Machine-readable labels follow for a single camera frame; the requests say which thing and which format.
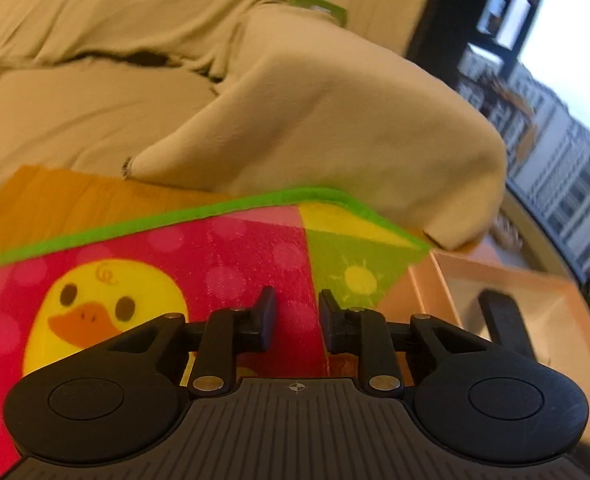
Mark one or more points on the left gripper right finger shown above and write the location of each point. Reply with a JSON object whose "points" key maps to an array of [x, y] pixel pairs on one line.
{"points": [[367, 335]]}

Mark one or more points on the colourful cartoon play mat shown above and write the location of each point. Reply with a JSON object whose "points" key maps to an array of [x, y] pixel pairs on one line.
{"points": [[63, 295]]}

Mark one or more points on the black remote control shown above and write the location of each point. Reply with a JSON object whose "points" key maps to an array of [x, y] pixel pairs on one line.
{"points": [[505, 323]]}

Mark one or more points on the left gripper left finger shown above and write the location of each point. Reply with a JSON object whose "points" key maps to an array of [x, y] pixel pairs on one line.
{"points": [[227, 334]]}

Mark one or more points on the beige covered sofa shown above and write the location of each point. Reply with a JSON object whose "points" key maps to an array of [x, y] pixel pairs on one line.
{"points": [[242, 97]]}

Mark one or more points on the dark curtain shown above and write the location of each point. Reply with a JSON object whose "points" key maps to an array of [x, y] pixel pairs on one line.
{"points": [[442, 35]]}

